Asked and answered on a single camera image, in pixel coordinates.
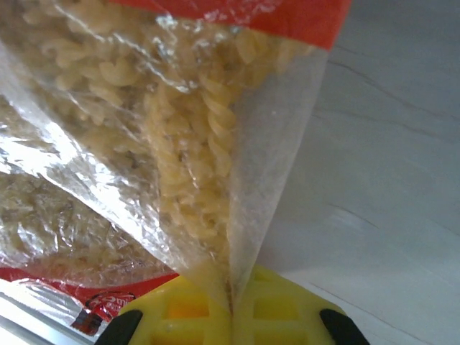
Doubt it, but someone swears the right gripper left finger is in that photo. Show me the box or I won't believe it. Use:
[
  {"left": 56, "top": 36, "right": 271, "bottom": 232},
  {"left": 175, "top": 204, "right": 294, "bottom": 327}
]
[{"left": 93, "top": 275, "right": 234, "bottom": 345}]

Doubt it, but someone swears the red fusilli pasta bag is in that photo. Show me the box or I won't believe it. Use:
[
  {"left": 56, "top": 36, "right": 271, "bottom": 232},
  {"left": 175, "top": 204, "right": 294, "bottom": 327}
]
[{"left": 0, "top": 0, "right": 355, "bottom": 334}]

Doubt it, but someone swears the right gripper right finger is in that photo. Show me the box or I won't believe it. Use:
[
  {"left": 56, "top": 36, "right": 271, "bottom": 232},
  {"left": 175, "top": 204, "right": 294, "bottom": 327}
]
[{"left": 231, "top": 264, "right": 372, "bottom": 345}]

